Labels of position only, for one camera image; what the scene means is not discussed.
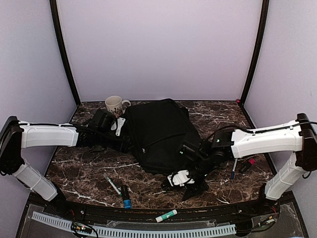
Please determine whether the blue capped white pen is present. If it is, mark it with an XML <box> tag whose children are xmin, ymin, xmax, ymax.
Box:
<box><xmin>230</xmin><ymin>158</ymin><xmax>238</xmax><ymax>179</ymax></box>

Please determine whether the pink black highlighter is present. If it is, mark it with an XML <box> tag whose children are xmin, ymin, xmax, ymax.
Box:
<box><xmin>239</xmin><ymin>159</ymin><xmax>255</xmax><ymax>174</ymax></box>

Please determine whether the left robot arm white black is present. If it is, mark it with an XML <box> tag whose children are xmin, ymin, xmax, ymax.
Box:
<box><xmin>0</xmin><ymin>110</ymin><xmax>127</xmax><ymax>216</ymax></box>

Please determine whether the black frame post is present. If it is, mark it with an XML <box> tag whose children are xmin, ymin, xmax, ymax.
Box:
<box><xmin>49</xmin><ymin>0</ymin><xmax>82</xmax><ymax>105</ymax></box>
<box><xmin>240</xmin><ymin>0</ymin><xmax>270</xmax><ymax>105</ymax></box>

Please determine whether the black student bag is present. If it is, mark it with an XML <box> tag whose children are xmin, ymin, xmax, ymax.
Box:
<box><xmin>124</xmin><ymin>99</ymin><xmax>199</xmax><ymax>175</ymax></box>

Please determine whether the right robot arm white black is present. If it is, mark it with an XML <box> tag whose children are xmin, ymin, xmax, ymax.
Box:
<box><xmin>167</xmin><ymin>113</ymin><xmax>317</xmax><ymax>215</ymax></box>

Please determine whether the left black frame post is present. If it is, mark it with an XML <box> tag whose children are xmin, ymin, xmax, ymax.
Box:
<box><xmin>49</xmin><ymin>0</ymin><xmax>82</xmax><ymax>105</ymax></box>

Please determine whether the cream printed mug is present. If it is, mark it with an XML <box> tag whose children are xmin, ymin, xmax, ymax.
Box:
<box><xmin>105</xmin><ymin>96</ymin><xmax>131</xmax><ymax>118</ymax></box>

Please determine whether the small circuit board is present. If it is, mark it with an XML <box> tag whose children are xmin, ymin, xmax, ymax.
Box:
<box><xmin>71</xmin><ymin>222</ymin><xmax>92</xmax><ymax>234</ymax></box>

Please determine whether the right black frame post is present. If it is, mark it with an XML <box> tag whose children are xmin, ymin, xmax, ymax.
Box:
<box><xmin>240</xmin><ymin>0</ymin><xmax>270</xmax><ymax>105</ymax></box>

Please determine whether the green white glue stick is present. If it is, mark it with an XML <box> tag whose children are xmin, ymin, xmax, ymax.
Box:
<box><xmin>156</xmin><ymin>209</ymin><xmax>178</xmax><ymax>223</ymax></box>

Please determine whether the grey slotted cable duct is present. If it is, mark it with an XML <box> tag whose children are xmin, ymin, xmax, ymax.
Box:
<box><xmin>31</xmin><ymin>211</ymin><xmax>236</xmax><ymax>238</ymax></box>

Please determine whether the black marker blue cap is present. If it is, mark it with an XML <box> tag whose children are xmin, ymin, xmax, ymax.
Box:
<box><xmin>121</xmin><ymin>184</ymin><xmax>131</xmax><ymax>209</ymax></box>

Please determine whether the clear white pen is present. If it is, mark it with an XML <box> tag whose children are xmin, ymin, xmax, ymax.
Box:
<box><xmin>103</xmin><ymin>173</ymin><xmax>122</xmax><ymax>196</ymax></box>

